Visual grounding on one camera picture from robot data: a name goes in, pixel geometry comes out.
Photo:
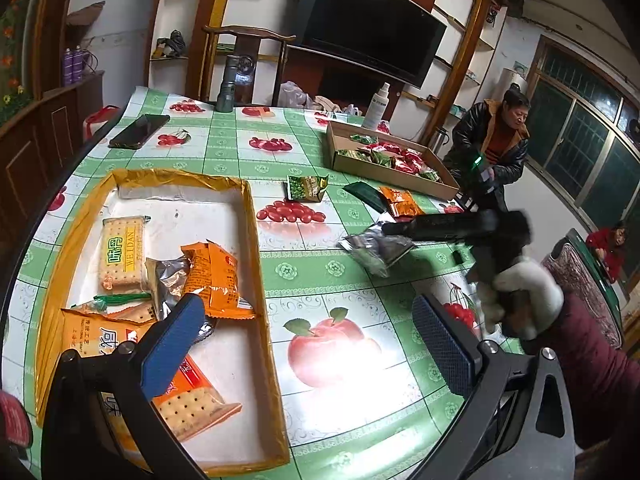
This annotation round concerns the dark wooden chair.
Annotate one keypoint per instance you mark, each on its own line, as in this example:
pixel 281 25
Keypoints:
pixel 246 47

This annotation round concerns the black flat screen television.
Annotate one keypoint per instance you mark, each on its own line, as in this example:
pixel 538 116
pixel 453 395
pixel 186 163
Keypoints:
pixel 398 38

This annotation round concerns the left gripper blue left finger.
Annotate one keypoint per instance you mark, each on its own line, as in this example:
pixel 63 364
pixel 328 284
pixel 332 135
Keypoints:
pixel 165 345

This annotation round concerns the dark green snack packet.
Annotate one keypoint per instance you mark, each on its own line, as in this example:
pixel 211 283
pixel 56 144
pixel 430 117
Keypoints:
pixel 368 195

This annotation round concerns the grey metal flashlight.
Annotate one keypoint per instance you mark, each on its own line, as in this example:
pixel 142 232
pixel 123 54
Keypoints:
pixel 226 95

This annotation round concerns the black smartphone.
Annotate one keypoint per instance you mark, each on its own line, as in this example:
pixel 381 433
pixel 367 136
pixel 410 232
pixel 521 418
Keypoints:
pixel 138 132

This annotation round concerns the orange snack packet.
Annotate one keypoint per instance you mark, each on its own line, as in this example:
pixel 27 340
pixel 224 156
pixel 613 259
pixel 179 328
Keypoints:
pixel 400 204

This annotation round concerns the child in red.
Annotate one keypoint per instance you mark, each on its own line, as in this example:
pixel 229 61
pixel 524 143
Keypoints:
pixel 608 246

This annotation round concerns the yellow rimmed white tray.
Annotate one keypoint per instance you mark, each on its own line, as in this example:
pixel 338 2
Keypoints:
pixel 95 420

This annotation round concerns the green fruit pattern tablecloth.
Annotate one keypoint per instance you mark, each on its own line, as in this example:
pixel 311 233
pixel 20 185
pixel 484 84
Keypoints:
pixel 378 431

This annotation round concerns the green yellow snack packet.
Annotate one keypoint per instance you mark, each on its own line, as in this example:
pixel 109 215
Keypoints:
pixel 307 189

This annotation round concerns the purple bottles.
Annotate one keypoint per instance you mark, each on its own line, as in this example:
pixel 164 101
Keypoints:
pixel 73 62

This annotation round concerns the white plastic bags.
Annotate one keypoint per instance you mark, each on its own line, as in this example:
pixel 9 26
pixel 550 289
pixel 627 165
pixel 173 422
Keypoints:
pixel 291 96

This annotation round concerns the orange packet in tray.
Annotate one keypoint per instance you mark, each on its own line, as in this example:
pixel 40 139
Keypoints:
pixel 213 276

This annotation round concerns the weilong biscuit packet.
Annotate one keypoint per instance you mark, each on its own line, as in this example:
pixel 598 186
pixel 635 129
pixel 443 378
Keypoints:
pixel 121 262

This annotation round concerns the green snack packet in box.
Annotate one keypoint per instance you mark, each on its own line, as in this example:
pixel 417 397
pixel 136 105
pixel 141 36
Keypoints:
pixel 363 139

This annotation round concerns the silver foil snack packet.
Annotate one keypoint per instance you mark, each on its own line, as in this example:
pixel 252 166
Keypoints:
pixel 379 247

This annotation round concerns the maroon sleeved right forearm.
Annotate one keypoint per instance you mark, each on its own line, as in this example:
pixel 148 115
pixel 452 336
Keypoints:
pixel 602 383

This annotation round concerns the red snack packets pile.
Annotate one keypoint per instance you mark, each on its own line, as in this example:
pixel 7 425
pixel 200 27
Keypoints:
pixel 393 156

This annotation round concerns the orange biscuit packet front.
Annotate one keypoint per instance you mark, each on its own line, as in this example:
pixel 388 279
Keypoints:
pixel 189 406

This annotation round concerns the flower wall painting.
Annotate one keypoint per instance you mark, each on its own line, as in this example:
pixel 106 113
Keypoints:
pixel 17 30

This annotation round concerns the white gloved right hand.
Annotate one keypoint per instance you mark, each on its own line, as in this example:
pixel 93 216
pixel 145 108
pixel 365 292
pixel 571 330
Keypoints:
pixel 523 300

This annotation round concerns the brown cardboard snack tray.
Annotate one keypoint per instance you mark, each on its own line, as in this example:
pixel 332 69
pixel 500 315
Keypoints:
pixel 344 156

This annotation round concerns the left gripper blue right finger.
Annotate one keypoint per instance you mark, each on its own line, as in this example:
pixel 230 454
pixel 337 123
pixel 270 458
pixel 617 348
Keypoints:
pixel 450 342

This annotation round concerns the man in black jacket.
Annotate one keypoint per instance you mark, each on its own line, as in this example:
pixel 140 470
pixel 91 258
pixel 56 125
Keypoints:
pixel 489 146

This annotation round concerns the white spray bottle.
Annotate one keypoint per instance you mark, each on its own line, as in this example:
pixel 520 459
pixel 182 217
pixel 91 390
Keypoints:
pixel 376 108

